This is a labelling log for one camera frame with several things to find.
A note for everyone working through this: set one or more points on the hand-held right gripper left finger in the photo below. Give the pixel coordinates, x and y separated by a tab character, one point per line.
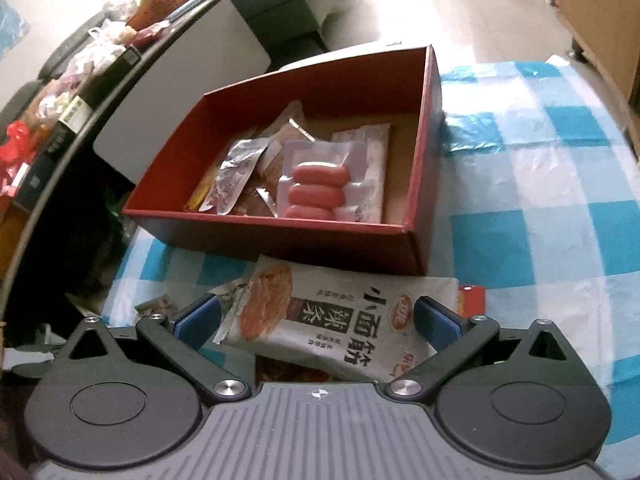
195	317

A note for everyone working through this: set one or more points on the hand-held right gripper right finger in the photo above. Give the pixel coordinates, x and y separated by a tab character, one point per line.
440	320

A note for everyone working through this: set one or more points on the large white snack bag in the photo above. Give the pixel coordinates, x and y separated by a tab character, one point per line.
325	310

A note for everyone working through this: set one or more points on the yellow snack packet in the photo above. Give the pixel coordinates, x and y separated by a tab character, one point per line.
200	192

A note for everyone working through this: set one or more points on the small brown snack packet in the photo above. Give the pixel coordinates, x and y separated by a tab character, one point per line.
257	200

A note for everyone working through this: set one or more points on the silver foil snack packet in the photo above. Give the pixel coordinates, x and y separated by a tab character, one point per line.
235	170

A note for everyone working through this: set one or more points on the red cardboard box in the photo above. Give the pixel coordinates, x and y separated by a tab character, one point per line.
170	160

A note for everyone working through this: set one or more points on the white red-label snack packet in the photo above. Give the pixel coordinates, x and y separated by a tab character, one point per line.
372	170

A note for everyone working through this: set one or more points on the sausage vacuum packet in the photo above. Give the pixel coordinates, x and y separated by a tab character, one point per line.
317	192

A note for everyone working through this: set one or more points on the brown meat snack packet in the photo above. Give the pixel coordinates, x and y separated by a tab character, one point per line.
287	132

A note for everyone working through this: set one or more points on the red orange snack bag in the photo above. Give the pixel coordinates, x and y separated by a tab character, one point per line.
472	300

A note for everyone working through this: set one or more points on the grey foil snack packet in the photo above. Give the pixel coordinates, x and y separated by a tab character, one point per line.
225	292

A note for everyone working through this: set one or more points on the small printed snack packet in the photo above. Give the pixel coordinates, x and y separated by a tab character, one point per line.
157	305

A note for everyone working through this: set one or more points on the blue checkered tablecloth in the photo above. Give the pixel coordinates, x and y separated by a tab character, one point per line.
525	185

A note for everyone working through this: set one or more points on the black box with white label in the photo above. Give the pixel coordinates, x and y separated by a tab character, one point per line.
60	132

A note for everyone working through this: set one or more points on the red plastic wrapping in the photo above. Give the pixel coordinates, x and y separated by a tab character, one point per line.
15	152

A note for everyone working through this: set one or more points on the long black box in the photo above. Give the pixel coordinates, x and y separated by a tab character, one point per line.
110	77

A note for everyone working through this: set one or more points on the large white plastic bag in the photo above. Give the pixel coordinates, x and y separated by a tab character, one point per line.
92	57

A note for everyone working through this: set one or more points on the dark wooden stool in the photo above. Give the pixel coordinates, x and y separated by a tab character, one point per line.
340	56

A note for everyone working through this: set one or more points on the red food packet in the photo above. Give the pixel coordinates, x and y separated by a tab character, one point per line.
150	34

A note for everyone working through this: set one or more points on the clear plastic bag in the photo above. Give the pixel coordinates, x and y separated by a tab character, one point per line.
112	32

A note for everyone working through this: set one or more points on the dark grey couch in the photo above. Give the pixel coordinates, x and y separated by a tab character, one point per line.
65	45

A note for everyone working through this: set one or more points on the crumpled white plastic bag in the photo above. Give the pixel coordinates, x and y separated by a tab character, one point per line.
120	9

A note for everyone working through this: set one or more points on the wooden cabinet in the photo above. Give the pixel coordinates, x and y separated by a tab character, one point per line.
600	10

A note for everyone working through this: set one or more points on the blue wall poster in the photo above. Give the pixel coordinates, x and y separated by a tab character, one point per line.
10	25

